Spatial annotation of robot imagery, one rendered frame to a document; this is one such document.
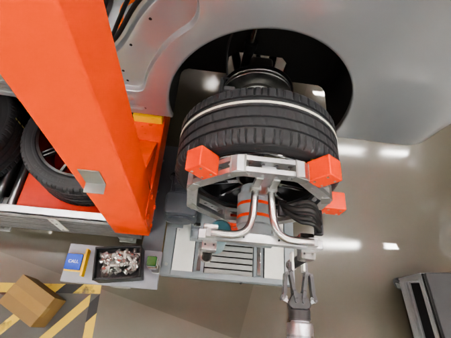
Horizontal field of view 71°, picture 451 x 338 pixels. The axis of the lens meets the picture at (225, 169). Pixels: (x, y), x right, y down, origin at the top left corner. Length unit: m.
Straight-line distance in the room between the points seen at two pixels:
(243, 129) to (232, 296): 1.23
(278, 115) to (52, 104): 0.67
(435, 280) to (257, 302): 0.98
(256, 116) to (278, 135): 0.10
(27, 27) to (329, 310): 2.01
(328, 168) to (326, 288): 1.26
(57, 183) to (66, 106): 1.08
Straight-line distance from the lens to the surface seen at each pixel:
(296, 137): 1.06
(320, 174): 1.06
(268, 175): 1.04
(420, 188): 2.80
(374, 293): 2.33
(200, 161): 1.00
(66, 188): 1.75
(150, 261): 1.38
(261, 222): 1.18
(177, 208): 1.70
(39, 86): 0.69
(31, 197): 2.06
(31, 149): 1.91
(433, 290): 2.13
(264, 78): 1.46
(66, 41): 0.58
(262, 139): 1.02
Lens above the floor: 2.01
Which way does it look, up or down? 62 degrees down
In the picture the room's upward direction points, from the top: 14 degrees clockwise
